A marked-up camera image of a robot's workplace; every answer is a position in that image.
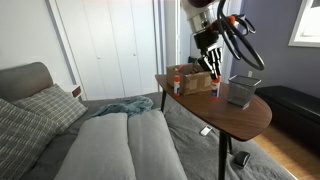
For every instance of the orange capped glue stick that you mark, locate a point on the orange capped glue stick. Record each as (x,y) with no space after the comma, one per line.
(176,82)
(215,88)

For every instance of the grey bed headboard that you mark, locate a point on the grey bed headboard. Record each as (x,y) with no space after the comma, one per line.
(24,81)

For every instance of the small black floor object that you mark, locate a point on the small black floor object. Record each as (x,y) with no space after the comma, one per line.
(241,158)

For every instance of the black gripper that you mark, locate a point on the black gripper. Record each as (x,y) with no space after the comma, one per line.
(206,42)

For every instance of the grey pillow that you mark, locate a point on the grey pillow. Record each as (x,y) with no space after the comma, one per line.
(152,148)
(100,151)

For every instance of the black low bench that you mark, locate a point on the black low bench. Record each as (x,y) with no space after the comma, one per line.
(294,112)

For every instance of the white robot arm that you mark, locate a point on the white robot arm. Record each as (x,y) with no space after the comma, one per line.
(203,22)

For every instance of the grey pillow near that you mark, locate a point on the grey pillow near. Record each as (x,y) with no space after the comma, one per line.
(100,151)

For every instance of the white closet doors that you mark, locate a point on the white closet doors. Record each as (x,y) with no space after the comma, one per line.
(110,45)

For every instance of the grey pillow far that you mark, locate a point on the grey pillow far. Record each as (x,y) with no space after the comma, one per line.
(152,148)

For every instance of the white remote control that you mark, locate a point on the white remote control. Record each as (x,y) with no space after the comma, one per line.
(205,130)

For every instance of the striped dark cushion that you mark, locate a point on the striped dark cushion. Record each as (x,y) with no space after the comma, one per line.
(23,137)

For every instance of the plaid cushion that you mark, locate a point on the plaid cushion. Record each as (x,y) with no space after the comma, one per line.
(55,104)

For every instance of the cardboard box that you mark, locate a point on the cardboard box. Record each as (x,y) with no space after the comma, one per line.
(193,78)

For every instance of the wooden nightstand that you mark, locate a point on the wooden nightstand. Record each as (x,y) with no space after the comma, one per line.
(74,90)

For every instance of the dark wooden side table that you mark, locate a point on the dark wooden side table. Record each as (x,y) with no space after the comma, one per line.
(231,120)

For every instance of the black wire mesh basket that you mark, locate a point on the black wire mesh basket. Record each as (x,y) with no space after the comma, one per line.
(241,90)

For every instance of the teal crumpled cloth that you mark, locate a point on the teal crumpled cloth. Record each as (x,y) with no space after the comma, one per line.
(131,107)

